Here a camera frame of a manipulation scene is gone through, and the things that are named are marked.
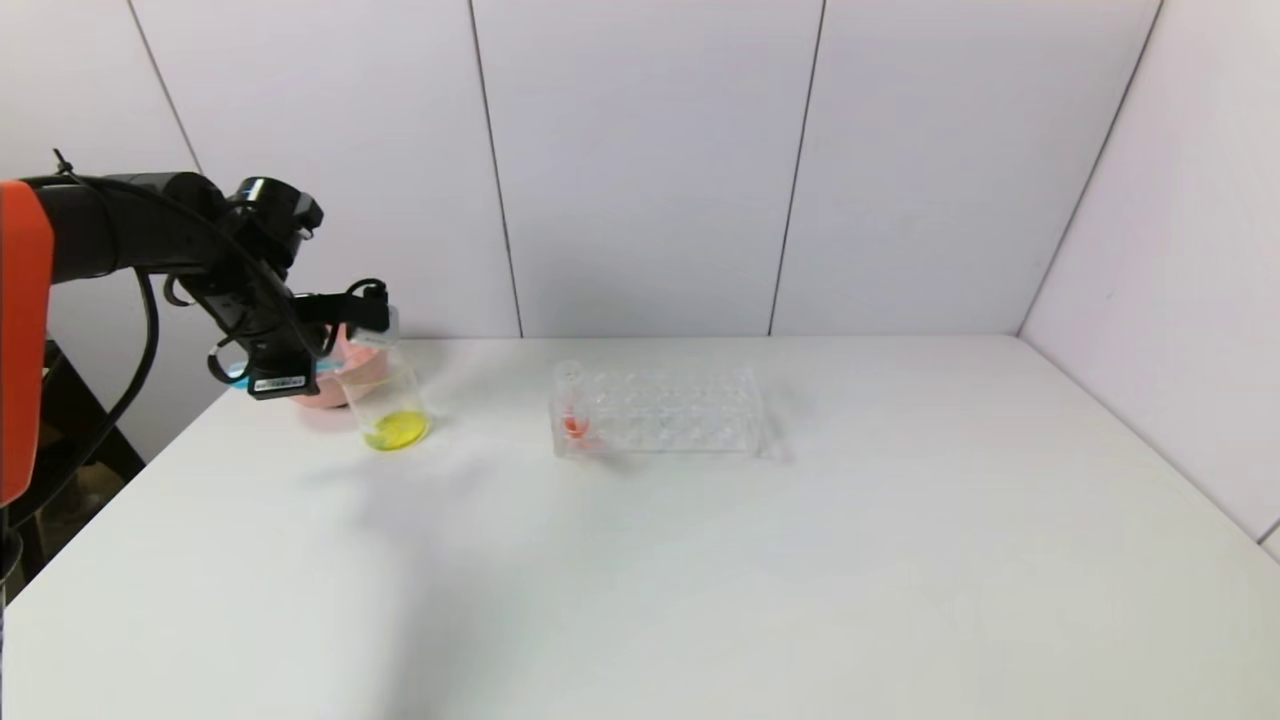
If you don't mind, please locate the test tube with blue pigment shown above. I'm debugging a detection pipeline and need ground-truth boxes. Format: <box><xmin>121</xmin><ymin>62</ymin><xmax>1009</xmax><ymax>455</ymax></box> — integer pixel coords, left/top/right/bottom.
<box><xmin>226</xmin><ymin>330</ymin><xmax>399</xmax><ymax>393</ymax></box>

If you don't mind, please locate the long black hanging cable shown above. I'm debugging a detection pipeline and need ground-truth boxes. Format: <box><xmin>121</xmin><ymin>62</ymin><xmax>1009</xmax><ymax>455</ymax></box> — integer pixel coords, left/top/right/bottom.
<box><xmin>0</xmin><ymin>268</ymin><xmax>161</xmax><ymax>536</ymax></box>

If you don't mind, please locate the test tube with red pigment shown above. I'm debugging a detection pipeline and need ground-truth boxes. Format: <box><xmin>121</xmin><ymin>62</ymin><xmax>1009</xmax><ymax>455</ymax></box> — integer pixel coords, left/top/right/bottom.
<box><xmin>558</xmin><ymin>365</ymin><xmax>591</xmax><ymax>443</ymax></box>

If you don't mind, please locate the dark background furniture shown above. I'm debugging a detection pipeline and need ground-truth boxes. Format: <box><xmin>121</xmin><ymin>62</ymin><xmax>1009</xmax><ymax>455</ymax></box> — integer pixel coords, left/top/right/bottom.
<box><xmin>20</xmin><ymin>335</ymin><xmax>147</xmax><ymax>601</ymax></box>

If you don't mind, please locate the clear plastic test tube rack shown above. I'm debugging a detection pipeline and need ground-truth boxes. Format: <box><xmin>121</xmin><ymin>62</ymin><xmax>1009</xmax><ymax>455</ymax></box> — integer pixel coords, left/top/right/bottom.
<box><xmin>549</xmin><ymin>363</ymin><xmax>764</xmax><ymax>460</ymax></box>

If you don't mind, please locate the clear glass beaker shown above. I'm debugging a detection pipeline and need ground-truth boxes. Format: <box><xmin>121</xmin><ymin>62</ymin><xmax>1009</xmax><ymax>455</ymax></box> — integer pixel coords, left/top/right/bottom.
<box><xmin>335</xmin><ymin>346</ymin><xmax>432</xmax><ymax>452</ymax></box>

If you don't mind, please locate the pink plastic bowl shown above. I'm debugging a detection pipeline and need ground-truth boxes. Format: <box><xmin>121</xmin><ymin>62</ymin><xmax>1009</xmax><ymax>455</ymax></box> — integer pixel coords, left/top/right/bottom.
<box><xmin>264</xmin><ymin>322</ymin><xmax>391</xmax><ymax>410</ymax></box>

